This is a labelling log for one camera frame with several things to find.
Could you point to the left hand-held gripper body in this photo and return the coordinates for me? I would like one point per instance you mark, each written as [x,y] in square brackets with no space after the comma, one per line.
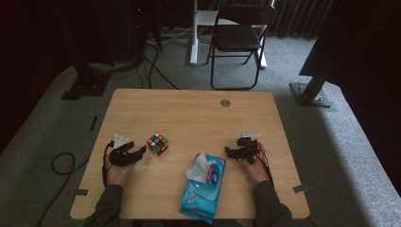
[119,156]

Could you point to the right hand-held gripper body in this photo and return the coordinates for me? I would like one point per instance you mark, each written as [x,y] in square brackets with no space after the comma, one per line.
[248,145]

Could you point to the multicoloured puzzle cube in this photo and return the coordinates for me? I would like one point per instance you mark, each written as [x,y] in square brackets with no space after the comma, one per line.
[157,144]

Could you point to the white wet wipe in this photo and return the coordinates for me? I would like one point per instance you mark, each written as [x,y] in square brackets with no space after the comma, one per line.
[198,168]

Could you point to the blue wet wipes pack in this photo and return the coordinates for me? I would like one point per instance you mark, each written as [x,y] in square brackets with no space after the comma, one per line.
[201,195]

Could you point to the person's left hand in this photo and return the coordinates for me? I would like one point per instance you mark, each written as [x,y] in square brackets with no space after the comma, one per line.
[118,175]

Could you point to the person's right hand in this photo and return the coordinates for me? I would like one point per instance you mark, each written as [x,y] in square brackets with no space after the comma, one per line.
[257,170]

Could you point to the grey round table grommet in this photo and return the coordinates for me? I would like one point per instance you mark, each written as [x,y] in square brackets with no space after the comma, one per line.
[225,103]

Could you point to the black tape strip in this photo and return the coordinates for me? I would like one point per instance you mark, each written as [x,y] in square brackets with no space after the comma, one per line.
[93,123]

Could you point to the grey tape piece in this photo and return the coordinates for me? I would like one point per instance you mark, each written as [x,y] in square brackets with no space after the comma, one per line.
[82,192]
[301,188]

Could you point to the black stand base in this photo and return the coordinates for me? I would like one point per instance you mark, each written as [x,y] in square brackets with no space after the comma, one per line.
[86,85]

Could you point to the black metal stand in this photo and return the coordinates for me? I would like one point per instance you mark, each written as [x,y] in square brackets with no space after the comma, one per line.
[315,85]

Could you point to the black folding chair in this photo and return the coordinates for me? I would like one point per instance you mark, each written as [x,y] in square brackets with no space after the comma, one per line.
[237,38]

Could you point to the dark curtain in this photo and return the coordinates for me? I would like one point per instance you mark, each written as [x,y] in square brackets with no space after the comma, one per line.
[299,17]

